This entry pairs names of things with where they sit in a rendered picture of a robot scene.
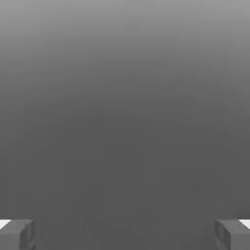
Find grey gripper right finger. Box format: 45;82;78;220
214;219;250;250

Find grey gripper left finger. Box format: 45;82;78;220
0;219;37;250

